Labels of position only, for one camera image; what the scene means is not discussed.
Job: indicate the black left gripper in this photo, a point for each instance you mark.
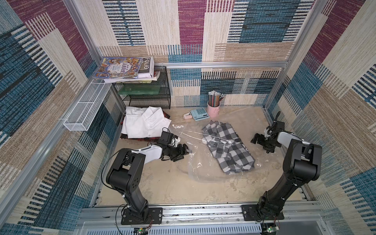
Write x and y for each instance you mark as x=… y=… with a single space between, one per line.
x=180 y=154

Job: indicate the black folio book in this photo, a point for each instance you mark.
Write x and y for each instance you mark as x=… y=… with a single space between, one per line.
x=146 y=74

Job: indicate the coloured pencils bundle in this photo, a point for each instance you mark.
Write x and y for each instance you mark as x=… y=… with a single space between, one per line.
x=215 y=98

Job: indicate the teal desk calculator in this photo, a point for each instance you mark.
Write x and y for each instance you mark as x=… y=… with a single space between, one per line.
x=199 y=114

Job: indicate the white wire mesh basket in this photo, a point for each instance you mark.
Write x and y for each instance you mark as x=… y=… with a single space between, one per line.
x=84 y=112

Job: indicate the pink metal pencil bucket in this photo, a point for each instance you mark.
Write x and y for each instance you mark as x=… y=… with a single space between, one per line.
x=213 y=112

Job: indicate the black wire shelf rack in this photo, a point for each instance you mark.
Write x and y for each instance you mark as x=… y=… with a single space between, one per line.
x=162 y=99

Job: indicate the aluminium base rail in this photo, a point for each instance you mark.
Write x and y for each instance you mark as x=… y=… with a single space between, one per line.
x=297 y=218

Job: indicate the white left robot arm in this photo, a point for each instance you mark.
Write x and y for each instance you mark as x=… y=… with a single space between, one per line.
x=124 y=176

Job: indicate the colourful illustrated book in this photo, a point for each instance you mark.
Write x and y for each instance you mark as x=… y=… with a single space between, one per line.
x=118 y=67

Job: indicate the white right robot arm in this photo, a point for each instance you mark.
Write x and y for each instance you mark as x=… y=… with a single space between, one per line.
x=302 y=164

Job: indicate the clear plastic vacuum bag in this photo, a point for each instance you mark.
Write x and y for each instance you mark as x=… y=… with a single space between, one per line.
x=246 y=121

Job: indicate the green flat box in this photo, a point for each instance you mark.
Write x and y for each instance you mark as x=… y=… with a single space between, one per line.
x=139 y=90

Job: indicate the small white pink eraser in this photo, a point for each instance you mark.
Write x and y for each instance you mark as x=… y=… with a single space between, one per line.
x=187 y=116

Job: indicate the grey white checked shirt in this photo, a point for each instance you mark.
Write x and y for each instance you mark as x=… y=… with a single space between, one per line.
x=227 y=148

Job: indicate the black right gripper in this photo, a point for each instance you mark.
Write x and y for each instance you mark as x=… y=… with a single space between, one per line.
x=263 y=139

